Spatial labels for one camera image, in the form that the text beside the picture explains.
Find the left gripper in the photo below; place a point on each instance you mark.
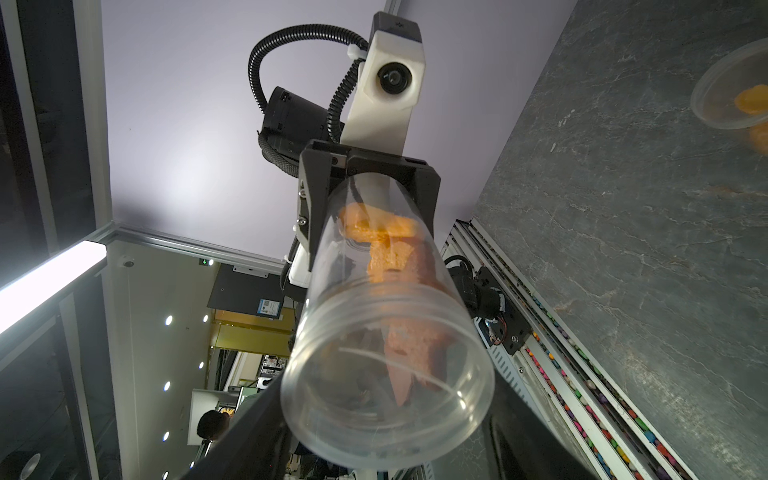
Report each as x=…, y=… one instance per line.
x=323, y=166

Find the orange cookies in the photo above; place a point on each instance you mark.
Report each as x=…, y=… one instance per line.
x=400, y=252

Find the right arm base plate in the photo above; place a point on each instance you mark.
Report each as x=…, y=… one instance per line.
x=500, y=321

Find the person in grey shirt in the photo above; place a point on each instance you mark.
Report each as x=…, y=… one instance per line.
x=210, y=428

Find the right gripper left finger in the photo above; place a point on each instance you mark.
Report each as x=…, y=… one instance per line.
x=256, y=447

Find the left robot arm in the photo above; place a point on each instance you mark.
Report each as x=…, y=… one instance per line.
x=290, y=121

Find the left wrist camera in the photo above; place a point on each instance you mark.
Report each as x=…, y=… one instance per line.
x=388, y=87

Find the clear cookie jar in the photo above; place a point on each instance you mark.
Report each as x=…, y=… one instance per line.
x=731, y=97
x=336, y=394

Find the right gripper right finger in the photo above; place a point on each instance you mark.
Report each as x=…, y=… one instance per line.
x=510, y=443

